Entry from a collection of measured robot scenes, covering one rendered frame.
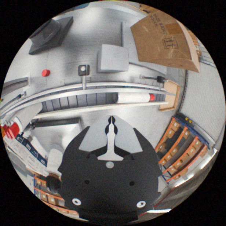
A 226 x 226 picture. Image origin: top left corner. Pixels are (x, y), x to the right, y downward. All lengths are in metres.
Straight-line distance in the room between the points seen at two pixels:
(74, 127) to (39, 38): 0.46
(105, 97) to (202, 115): 3.85
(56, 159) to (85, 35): 0.61
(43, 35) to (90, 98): 0.38
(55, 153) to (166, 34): 0.69
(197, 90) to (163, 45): 3.79
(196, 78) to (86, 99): 4.21
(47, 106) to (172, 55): 0.50
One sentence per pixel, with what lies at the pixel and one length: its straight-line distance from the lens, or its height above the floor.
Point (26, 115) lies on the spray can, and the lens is 0.28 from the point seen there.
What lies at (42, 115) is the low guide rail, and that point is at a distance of 0.34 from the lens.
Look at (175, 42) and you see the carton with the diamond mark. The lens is 0.29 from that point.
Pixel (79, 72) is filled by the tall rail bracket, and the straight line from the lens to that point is 0.19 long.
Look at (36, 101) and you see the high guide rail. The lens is 0.27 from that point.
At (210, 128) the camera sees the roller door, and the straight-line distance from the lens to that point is 4.03.
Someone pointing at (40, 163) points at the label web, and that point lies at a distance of 0.63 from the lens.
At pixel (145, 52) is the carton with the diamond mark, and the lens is 0.36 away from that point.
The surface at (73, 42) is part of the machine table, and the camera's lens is 0.39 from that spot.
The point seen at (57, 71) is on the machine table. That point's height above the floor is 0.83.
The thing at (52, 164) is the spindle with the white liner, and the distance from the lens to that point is 0.42.
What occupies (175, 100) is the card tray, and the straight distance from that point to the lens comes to 0.87.
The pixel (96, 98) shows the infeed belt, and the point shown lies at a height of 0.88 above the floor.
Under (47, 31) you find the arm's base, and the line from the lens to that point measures 0.39.
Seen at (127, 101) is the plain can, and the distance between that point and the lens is 0.28.
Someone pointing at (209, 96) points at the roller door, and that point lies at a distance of 4.04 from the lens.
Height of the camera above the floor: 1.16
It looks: 58 degrees down
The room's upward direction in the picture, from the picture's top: 144 degrees clockwise
